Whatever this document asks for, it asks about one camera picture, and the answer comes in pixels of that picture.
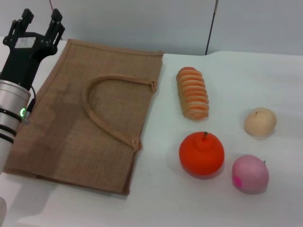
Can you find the pink toy peach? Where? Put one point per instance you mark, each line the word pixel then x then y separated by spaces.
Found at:
pixel 251 175

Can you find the orange toy fruit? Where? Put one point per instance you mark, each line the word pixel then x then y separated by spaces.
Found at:
pixel 201 158

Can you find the striped orange bread loaf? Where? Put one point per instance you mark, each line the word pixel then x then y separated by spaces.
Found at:
pixel 193 94

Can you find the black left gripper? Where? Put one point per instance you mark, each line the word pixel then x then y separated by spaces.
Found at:
pixel 22 59

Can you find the brown jute handbag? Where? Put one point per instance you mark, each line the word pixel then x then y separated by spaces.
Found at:
pixel 71 118

